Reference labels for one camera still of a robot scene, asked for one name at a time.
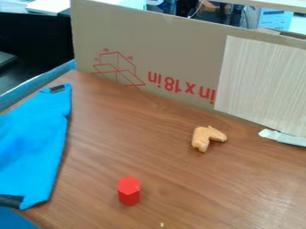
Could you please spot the blue cloth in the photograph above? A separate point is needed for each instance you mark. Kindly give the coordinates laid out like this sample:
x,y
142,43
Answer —
x,y
32,140

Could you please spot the orange toy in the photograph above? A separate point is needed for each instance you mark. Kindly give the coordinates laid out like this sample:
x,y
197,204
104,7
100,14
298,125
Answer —
x,y
204,137

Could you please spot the cardboard box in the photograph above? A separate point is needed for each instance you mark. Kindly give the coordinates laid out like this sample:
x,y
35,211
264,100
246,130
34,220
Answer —
x,y
159,53

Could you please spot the red hexagonal block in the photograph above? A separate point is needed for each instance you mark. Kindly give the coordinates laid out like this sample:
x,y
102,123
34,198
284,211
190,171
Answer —
x,y
128,191

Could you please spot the white board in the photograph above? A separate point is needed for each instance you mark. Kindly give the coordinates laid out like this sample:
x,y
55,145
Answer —
x,y
263,83

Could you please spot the grey tape piece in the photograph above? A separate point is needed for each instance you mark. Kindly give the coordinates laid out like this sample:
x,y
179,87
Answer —
x,y
283,137

